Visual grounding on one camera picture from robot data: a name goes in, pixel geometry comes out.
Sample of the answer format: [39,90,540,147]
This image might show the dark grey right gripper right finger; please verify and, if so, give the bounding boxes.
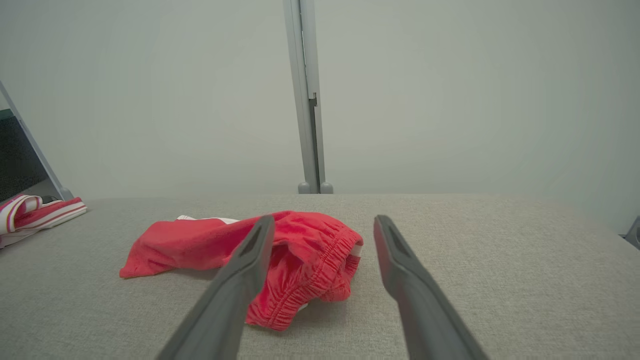
[374,215,488,360]

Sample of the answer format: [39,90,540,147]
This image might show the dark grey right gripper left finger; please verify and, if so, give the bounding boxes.
[156,215,275,360]

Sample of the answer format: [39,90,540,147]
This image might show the red shorts with white trim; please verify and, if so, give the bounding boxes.
[119,210,364,332]

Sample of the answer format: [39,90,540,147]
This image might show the red shirt with white stripes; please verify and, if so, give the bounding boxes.
[0,194,88,249]

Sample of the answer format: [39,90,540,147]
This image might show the grey partition post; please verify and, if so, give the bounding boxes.
[282,0,334,195]

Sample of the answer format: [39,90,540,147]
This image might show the dark panel with grey frame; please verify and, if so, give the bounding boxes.
[0,80,74,203]

